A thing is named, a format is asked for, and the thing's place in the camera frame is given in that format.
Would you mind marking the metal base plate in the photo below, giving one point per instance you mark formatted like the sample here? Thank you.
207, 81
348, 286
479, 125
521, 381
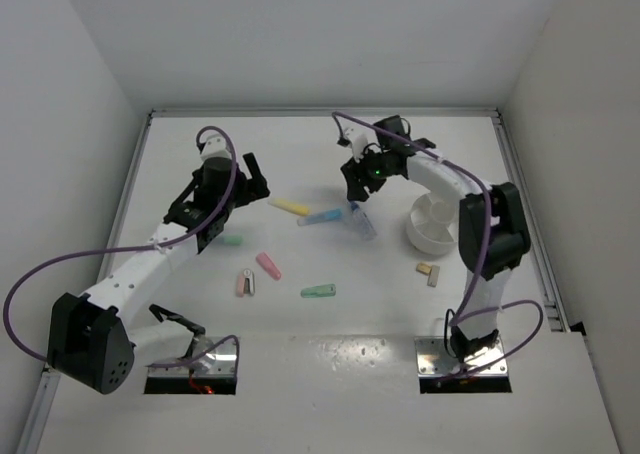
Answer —
216, 357
433, 360

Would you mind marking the pink eraser case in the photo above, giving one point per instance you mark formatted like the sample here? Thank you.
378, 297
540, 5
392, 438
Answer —
268, 265

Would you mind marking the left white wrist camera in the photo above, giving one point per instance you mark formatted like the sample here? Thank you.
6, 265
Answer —
214, 146

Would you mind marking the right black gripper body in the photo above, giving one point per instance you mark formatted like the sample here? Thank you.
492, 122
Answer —
377, 165

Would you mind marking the green highlighter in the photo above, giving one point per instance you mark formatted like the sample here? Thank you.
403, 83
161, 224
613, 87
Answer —
232, 240

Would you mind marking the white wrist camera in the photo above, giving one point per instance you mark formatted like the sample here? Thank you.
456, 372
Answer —
356, 140
214, 146

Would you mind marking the white round divided container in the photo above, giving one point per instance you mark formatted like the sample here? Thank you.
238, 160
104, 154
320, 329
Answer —
429, 225

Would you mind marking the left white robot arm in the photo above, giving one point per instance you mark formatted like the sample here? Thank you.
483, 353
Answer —
100, 336

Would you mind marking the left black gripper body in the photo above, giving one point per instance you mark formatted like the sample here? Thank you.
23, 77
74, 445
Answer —
239, 179

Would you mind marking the yellow highlighter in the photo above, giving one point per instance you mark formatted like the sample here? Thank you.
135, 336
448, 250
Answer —
290, 207

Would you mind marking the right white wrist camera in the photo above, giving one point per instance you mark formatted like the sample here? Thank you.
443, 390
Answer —
356, 140

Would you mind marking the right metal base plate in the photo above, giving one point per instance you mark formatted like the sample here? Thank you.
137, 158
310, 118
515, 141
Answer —
433, 360

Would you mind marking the clear blue pen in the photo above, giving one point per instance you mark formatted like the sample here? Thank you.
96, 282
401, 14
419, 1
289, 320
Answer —
362, 222

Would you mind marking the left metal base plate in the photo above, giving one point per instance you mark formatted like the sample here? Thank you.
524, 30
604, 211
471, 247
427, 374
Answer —
216, 357

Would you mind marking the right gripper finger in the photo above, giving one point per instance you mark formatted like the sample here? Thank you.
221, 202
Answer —
374, 181
356, 191

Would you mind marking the green utility knife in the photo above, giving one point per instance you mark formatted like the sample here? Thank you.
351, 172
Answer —
318, 292

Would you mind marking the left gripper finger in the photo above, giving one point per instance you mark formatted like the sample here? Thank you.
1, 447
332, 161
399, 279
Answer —
257, 184
241, 196

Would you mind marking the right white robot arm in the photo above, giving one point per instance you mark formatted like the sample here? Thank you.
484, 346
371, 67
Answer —
493, 235

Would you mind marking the blue highlighter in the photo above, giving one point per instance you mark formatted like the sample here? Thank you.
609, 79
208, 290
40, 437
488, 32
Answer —
321, 217

